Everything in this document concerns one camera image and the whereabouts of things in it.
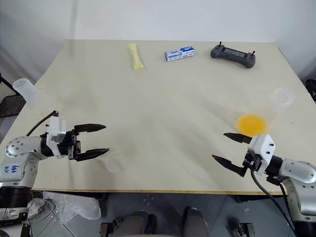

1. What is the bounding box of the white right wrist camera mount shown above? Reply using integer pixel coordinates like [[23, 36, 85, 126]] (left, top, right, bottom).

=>
[[247, 133, 277, 176]]

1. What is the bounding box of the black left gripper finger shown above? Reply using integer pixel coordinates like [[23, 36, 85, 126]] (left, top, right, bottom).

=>
[[74, 123, 107, 135], [73, 148, 111, 163]]

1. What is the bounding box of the black metal stand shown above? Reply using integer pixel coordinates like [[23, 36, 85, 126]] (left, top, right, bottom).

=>
[[0, 73, 16, 99]]

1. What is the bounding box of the large clear plastic cup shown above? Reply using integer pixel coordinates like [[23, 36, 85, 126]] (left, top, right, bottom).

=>
[[234, 86, 297, 138]]

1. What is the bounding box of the small clear plastic cup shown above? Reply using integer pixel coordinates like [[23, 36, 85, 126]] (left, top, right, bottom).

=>
[[97, 150, 126, 174]]

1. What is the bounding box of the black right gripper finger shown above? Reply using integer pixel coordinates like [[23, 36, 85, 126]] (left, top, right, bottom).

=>
[[223, 132, 253, 145], [211, 155, 245, 178]]

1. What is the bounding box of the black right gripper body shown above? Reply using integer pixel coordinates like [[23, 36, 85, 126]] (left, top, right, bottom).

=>
[[240, 150, 263, 178]]

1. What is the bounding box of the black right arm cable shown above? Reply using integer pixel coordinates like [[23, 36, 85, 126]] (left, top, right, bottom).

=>
[[250, 167, 298, 237]]

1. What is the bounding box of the blue and white box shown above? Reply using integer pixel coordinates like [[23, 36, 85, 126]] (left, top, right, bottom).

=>
[[164, 45, 197, 63]]

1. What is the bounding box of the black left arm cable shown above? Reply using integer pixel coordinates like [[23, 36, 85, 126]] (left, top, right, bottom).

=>
[[26, 110, 59, 137]]

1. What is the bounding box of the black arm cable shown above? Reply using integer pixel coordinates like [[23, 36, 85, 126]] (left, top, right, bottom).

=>
[[26, 110, 59, 137], [250, 167, 298, 237]]

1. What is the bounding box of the dark grey handheld controller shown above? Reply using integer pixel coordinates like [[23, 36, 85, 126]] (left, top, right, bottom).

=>
[[210, 41, 257, 70]]

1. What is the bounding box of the yellow snack packet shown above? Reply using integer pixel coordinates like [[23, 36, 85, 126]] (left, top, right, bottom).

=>
[[126, 43, 146, 72]]

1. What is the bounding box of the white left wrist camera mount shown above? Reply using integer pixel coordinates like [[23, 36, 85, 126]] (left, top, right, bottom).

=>
[[45, 116, 68, 158]]

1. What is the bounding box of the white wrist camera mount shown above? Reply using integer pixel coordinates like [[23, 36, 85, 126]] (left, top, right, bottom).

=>
[[247, 133, 277, 176], [45, 116, 68, 158]]

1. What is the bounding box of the translucent white plastic cup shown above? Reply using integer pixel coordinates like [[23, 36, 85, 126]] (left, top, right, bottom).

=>
[[12, 78, 51, 111]]

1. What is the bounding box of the crumpled clear plastic bag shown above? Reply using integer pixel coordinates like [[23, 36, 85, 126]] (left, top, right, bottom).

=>
[[43, 192, 102, 221]]

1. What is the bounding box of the black equipment piece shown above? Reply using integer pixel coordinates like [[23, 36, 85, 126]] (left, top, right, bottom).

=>
[[305, 78, 316, 102]]

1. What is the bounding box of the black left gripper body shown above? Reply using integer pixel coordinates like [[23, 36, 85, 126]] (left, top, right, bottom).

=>
[[59, 128, 82, 161]]

